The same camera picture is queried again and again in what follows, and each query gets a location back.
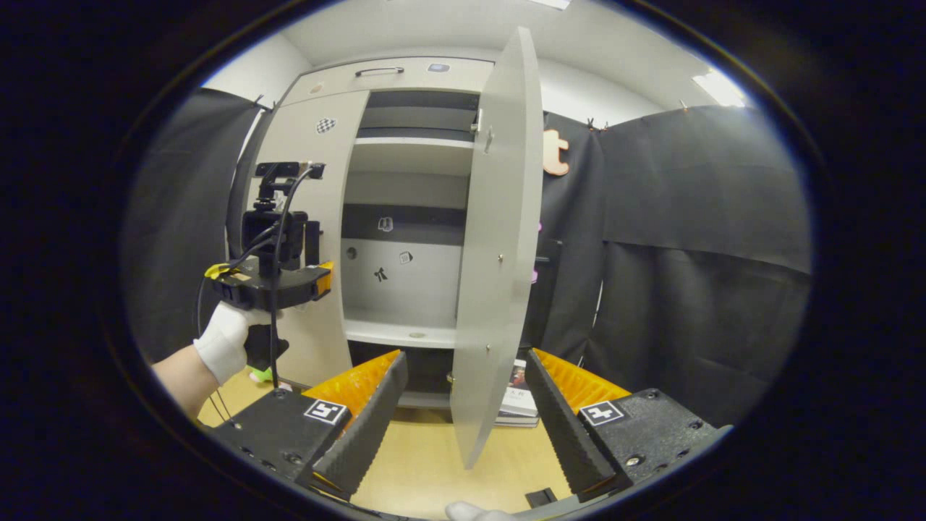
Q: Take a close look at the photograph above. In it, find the beige cabinet drawer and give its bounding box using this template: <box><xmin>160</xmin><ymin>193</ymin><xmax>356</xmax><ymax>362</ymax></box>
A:
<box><xmin>279</xmin><ymin>56</ymin><xmax>496</xmax><ymax>106</ymax></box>

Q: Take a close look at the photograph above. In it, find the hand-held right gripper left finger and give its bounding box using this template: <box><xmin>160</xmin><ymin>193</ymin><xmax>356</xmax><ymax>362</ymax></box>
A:
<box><xmin>213</xmin><ymin>350</ymin><xmax>409</xmax><ymax>500</ymax></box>

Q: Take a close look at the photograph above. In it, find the black backdrop cloth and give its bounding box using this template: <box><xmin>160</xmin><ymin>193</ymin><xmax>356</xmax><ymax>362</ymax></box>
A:
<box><xmin>123</xmin><ymin>87</ymin><xmax>815</xmax><ymax>428</ymax></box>

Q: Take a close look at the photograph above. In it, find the beige double-door shoe cabinet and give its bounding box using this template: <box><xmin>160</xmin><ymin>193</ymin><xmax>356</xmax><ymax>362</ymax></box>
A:
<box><xmin>224</xmin><ymin>56</ymin><xmax>500</xmax><ymax>410</ymax></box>

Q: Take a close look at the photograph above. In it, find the black cable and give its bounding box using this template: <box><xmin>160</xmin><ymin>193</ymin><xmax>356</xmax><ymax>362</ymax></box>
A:
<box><xmin>195</xmin><ymin>165</ymin><xmax>319</xmax><ymax>428</ymax></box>

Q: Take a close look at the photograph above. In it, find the beige shoe cabinet door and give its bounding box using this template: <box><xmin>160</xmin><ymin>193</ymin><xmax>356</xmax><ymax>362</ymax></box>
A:
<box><xmin>250</xmin><ymin>90</ymin><xmax>371</xmax><ymax>388</ymax></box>
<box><xmin>450</xmin><ymin>27</ymin><xmax>545</xmax><ymax>470</ymax></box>

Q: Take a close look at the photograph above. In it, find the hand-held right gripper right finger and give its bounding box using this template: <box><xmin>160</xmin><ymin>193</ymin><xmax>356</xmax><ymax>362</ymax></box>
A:
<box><xmin>524</xmin><ymin>347</ymin><xmax>731</xmax><ymax>504</ymax></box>

